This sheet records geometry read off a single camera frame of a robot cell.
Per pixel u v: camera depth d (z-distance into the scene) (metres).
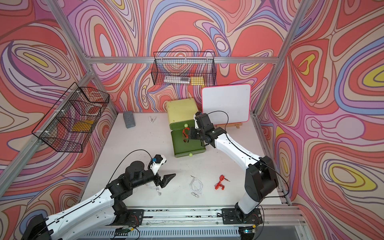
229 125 1.08
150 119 1.14
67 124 0.71
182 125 0.87
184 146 0.91
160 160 0.65
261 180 0.44
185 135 0.86
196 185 0.84
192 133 0.74
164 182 0.67
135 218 0.72
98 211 0.52
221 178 0.86
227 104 1.02
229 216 0.73
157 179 0.66
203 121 0.64
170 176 0.69
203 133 0.63
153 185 0.83
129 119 1.13
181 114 0.88
